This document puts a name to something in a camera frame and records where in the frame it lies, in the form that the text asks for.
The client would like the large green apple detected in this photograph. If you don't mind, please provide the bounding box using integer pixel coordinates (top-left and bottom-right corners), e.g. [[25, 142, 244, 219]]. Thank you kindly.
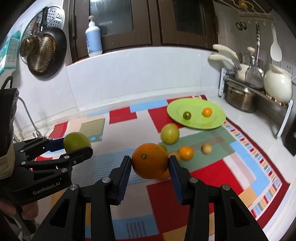
[[63, 132, 91, 153]]

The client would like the brown kiwi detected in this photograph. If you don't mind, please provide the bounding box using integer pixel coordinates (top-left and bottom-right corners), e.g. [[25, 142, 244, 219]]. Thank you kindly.
[[201, 143, 213, 155]]

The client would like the large orange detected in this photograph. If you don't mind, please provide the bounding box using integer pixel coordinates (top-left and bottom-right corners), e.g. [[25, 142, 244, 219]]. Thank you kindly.
[[132, 143, 168, 179]]

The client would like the small orange tangerine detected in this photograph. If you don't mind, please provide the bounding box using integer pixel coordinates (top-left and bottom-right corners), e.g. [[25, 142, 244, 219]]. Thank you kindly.
[[178, 146, 194, 161]]

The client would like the small green round fruit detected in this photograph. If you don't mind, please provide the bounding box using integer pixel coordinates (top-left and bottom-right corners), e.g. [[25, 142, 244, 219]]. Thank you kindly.
[[159, 144, 167, 151]]

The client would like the large yellow-green pear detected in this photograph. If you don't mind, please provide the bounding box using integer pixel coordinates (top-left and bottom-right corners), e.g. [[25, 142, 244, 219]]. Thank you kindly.
[[161, 123, 180, 145]]

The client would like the small orange kumquat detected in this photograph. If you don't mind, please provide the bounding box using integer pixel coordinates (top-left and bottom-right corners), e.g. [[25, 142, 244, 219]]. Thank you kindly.
[[202, 108, 212, 117]]

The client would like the small dark green fruit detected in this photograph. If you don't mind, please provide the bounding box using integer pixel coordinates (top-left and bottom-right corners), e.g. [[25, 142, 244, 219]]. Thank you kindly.
[[183, 111, 192, 120]]

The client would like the white metal kitchen rack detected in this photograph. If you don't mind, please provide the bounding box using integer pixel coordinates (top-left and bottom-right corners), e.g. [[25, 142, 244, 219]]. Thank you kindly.
[[218, 68, 295, 139]]

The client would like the person left hand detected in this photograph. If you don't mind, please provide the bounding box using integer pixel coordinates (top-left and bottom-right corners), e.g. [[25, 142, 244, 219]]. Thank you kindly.
[[0, 200, 39, 220]]

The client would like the colourful patterned table mat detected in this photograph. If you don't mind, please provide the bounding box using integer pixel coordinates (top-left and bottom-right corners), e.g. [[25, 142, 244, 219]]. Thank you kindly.
[[33, 95, 295, 240]]

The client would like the teal white box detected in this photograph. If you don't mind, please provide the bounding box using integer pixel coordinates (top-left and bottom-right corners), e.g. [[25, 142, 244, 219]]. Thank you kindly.
[[1, 30, 21, 75]]

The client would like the brass strainer hanging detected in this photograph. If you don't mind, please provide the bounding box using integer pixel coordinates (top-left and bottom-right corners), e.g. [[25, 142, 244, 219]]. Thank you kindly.
[[20, 22, 56, 73]]

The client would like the dark frying pan hanging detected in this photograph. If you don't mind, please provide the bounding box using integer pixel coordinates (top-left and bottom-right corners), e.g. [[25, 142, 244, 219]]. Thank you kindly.
[[27, 7, 67, 79]]

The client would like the lime green plate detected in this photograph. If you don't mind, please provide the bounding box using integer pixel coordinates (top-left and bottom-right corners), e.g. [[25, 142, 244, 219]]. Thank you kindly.
[[166, 98, 226, 130]]

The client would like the blue white soap bottle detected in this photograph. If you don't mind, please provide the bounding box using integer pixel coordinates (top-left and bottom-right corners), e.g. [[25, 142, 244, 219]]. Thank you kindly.
[[85, 15, 103, 57]]

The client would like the stainless steel stock pot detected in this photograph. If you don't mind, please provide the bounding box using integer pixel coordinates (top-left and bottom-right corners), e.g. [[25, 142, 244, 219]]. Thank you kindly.
[[225, 81, 259, 113]]

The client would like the round steel steamer plate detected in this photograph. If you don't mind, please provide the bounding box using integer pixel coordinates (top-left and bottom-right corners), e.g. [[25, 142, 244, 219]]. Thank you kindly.
[[20, 6, 67, 72]]

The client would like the white ceramic pot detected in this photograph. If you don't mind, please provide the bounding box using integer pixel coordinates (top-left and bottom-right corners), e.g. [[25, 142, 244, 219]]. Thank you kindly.
[[263, 64, 293, 104]]

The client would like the steel skimmer ladle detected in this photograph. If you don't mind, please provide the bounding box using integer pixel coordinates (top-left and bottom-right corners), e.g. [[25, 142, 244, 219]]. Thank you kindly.
[[245, 22, 264, 89]]

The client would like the white rice spoon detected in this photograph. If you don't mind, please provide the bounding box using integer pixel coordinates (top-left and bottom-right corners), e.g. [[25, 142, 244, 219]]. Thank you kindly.
[[270, 23, 282, 62]]

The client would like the white wall socket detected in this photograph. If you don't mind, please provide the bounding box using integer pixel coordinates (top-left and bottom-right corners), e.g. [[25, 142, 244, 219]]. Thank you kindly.
[[271, 60, 295, 77]]

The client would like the steel saucepan upper handle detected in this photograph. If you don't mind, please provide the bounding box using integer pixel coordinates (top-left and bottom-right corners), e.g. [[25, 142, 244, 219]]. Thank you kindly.
[[212, 44, 256, 68]]

